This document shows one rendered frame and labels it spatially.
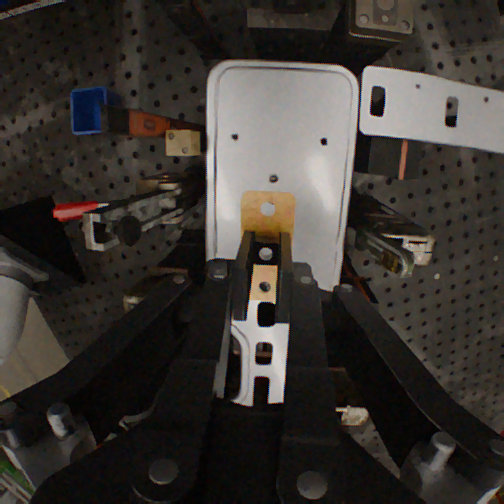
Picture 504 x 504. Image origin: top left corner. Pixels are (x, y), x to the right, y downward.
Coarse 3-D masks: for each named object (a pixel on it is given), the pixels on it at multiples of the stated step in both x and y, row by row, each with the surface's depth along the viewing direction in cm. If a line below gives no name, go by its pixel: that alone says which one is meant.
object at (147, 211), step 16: (160, 192) 37; (176, 192) 40; (96, 208) 27; (112, 208) 28; (128, 208) 30; (144, 208) 34; (160, 208) 38; (176, 208) 41; (80, 224) 27; (96, 224) 26; (112, 224) 26; (128, 224) 26; (144, 224) 33; (96, 240) 27; (112, 240) 28; (128, 240) 26
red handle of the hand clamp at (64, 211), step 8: (96, 200) 35; (112, 200) 37; (120, 200) 37; (168, 200) 39; (56, 208) 33; (64, 208) 33; (72, 208) 34; (80, 208) 34; (88, 208) 34; (168, 208) 40; (56, 216) 33; (64, 216) 33; (72, 216) 34; (80, 216) 34
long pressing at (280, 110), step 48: (240, 96) 41; (288, 96) 40; (336, 96) 40; (240, 144) 43; (288, 144) 42; (336, 144) 42; (240, 192) 45; (336, 192) 44; (336, 240) 47; (240, 336) 54; (240, 384) 58
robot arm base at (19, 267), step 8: (0, 248) 64; (0, 256) 64; (8, 256) 66; (16, 256) 68; (0, 264) 66; (8, 264) 67; (16, 264) 68; (24, 264) 71; (0, 272) 65; (8, 272) 66; (16, 272) 68; (24, 272) 71; (32, 272) 73; (40, 272) 76; (24, 280) 70; (32, 280) 75; (40, 280) 77; (32, 288) 78; (40, 288) 82
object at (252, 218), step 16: (256, 192) 20; (272, 192) 20; (288, 192) 20; (256, 208) 21; (288, 208) 21; (240, 224) 21; (256, 224) 21; (272, 224) 21; (288, 224) 21; (240, 240) 22; (256, 240) 21; (272, 240) 21; (256, 256) 21; (272, 256) 21; (256, 272) 22; (272, 272) 22; (256, 288) 23; (272, 288) 23
